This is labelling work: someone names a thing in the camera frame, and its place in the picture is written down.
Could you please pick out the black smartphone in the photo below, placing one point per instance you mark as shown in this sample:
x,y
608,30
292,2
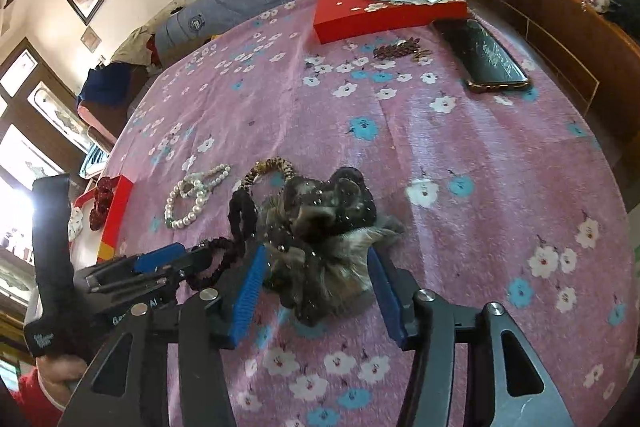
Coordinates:
x,y
485,57

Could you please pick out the blue cloth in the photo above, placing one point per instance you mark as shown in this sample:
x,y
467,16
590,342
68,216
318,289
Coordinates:
x,y
105,82

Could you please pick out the person's left forearm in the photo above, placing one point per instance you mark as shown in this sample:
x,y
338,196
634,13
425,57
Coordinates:
x,y
30,399

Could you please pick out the grey fur scrunchie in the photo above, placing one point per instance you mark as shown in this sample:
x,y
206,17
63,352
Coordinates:
x,y
320,252

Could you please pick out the white dotted scrunchie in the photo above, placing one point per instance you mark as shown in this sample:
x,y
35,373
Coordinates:
x,y
76,222

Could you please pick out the person's left hand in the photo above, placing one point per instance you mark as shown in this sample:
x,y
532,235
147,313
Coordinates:
x,y
57,372

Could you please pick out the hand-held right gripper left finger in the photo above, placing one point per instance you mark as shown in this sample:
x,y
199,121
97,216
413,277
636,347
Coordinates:
x,y
245,294

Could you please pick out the mauve sofa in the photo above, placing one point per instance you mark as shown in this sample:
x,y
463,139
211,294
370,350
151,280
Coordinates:
x,y
100,122

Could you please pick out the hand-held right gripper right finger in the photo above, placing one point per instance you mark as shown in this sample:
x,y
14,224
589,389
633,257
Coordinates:
x,y
387,302

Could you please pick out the red scrunchie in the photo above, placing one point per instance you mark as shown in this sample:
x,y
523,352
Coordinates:
x,y
101,202

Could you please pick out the small framed picture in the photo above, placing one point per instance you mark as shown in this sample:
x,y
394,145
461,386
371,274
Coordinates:
x,y
91,38

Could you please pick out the red box lid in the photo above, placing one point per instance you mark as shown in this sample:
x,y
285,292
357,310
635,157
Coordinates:
x,y
380,21

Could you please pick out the wooden glass door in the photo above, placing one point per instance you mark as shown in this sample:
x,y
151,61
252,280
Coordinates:
x,y
35,107

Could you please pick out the red cardboard tray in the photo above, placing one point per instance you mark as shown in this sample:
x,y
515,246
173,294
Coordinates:
x,y
119,217

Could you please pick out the blue quilted sofa cover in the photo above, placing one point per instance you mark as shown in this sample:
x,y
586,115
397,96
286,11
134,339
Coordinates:
x,y
235,2

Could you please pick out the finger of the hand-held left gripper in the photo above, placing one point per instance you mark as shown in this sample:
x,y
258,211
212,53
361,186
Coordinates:
x,y
125,283
157,257

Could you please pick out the black scrunchie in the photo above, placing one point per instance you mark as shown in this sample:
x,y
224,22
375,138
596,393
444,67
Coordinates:
x,y
242,217

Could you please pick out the wooden cabinet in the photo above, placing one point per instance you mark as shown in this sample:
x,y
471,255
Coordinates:
x,y
550,22

